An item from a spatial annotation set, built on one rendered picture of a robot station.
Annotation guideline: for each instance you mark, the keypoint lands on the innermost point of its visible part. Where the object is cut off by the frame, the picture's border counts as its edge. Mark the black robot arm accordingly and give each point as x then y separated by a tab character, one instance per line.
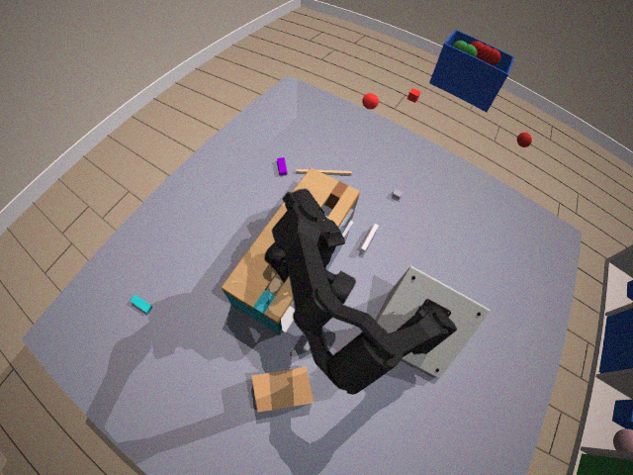
306	235

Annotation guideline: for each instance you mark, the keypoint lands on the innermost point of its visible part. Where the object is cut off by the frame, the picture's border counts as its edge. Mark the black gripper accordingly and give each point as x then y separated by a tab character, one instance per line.
340	284

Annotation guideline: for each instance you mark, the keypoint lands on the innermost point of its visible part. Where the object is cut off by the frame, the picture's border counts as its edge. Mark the small purple block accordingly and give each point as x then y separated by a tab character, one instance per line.
282	166

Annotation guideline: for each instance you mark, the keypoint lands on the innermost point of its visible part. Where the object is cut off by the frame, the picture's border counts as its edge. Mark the small teal block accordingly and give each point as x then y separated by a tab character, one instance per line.
141	304

